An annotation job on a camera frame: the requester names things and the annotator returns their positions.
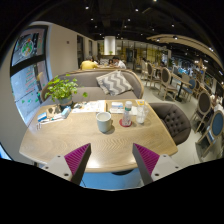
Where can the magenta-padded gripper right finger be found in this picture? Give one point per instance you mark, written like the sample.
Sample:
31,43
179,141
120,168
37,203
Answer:
146,158

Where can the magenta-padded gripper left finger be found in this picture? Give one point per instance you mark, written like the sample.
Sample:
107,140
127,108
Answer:
78,158

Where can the clear plastic water bottle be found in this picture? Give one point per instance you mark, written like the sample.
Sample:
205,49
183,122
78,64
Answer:
126,116

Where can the flat round red coaster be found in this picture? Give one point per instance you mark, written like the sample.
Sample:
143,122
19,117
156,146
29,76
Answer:
121,124

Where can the pale green ceramic mug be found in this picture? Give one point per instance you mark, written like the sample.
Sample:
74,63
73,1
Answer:
104,123

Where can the clear plastic cup with straw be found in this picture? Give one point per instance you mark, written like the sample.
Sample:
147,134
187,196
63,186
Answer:
141,115

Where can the dark tufted armchair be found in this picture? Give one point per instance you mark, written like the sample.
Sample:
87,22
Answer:
173,121

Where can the white paper napkin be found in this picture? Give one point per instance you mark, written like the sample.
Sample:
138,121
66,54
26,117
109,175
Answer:
134,110

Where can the pill blister pack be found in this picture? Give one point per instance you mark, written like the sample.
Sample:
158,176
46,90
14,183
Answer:
39,126

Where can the white printed menu sheet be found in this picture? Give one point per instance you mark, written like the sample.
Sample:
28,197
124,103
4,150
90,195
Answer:
85,106

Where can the small blue and white box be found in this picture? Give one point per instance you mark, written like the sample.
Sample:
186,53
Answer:
42,117

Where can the yellow framed table card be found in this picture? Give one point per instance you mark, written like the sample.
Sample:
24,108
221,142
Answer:
140,102

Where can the white cardboard box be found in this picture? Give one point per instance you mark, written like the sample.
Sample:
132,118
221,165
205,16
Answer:
101,106

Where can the small blue white tissue pack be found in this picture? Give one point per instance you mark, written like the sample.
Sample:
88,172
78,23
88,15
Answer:
117,107

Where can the green potted plant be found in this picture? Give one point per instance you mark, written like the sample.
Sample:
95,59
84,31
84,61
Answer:
61,88

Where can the grey curved sofa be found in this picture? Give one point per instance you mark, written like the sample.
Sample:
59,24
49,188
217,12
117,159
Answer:
86,80

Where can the group of dining chairs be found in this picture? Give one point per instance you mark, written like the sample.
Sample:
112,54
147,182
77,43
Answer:
203,103

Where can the grey zigzag striped cushion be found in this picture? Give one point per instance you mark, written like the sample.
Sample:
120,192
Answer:
114,82

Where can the person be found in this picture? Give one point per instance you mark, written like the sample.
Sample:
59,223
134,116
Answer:
119,63
88,64

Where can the decorated glass window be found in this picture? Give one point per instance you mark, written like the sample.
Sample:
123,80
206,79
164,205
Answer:
28,73

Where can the white round column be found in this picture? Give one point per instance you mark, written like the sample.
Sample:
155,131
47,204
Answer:
109,45

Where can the group of ceiling lights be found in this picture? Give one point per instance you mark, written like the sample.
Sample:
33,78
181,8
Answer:
136,10

